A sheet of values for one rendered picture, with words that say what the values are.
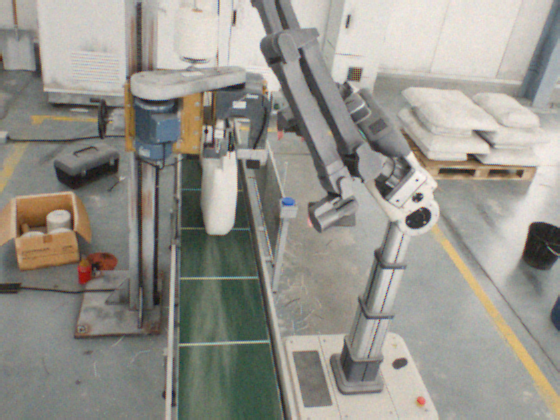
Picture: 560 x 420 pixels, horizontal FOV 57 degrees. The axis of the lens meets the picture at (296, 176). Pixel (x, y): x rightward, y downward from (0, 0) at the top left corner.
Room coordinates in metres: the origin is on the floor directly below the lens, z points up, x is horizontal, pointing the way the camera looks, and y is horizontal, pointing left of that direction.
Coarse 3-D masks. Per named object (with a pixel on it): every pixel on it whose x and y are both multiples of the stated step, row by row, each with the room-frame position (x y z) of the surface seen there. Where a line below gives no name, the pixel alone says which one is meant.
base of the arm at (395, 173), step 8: (392, 160) 1.27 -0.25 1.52; (400, 160) 1.29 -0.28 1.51; (408, 160) 1.28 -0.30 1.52; (384, 168) 1.22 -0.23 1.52; (392, 168) 1.24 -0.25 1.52; (400, 168) 1.25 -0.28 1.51; (408, 168) 1.26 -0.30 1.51; (384, 176) 1.22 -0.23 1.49; (392, 176) 1.22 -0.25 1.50; (400, 176) 1.23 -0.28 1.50; (408, 176) 1.23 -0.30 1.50; (376, 184) 1.24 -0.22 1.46; (384, 184) 1.22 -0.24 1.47; (392, 184) 1.22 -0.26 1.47; (400, 184) 1.23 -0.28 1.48; (384, 192) 1.24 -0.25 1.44; (392, 192) 1.22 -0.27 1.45
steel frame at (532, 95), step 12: (552, 12) 7.10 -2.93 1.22; (552, 24) 7.11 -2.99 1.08; (540, 36) 7.09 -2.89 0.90; (552, 36) 7.03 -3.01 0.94; (540, 48) 7.10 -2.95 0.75; (552, 48) 6.95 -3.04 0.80; (540, 60) 7.08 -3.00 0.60; (552, 60) 6.77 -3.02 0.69; (528, 72) 7.09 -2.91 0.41; (540, 72) 6.99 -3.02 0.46; (552, 72) 6.79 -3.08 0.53; (528, 84) 7.11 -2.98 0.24; (540, 84) 6.76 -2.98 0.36; (552, 84) 6.81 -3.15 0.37; (528, 96) 7.04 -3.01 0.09; (540, 96) 6.78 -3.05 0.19; (528, 108) 6.67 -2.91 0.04; (540, 108) 6.72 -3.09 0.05; (552, 108) 6.79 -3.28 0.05
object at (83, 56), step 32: (64, 0) 4.38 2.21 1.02; (96, 0) 4.44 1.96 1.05; (160, 0) 4.58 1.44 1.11; (224, 0) 4.73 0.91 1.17; (64, 32) 4.37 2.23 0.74; (96, 32) 4.44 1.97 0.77; (160, 32) 4.58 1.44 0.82; (224, 32) 4.74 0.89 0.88; (256, 32) 4.82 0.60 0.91; (64, 64) 4.37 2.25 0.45; (96, 64) 4.43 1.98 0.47; (160, 64) 4.59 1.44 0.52; (224, 64) 4.74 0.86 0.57; (256, 64) 4.83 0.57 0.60; (64, 96) 4.39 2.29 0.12; (96, 96) 4.46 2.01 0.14
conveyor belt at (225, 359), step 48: (192, 192) 2.71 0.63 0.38; (240, 192) 2.81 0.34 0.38; (192, 240) 2.23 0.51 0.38; (240, 240) 2.30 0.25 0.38; (192, 288) 1.86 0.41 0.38; (240, 288) 1.92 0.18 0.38; (192, 336) 1.57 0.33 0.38; (240, 336) 1.62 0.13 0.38; (192, 384) 1.33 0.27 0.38; (240, 384) 1.37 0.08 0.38
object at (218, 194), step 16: (208, 160) 2.37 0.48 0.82; (224, 160) 2.38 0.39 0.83; (208, 176) 2.34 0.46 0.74; (224, 176) 2.31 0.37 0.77; (208, 192) 2.31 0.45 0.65; (224, 192) 2.30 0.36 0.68; (208, 208) 2.30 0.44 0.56; (224, 208) 2.29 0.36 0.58; (208, 224) 2.29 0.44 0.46; (224, 224) 2.30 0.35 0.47
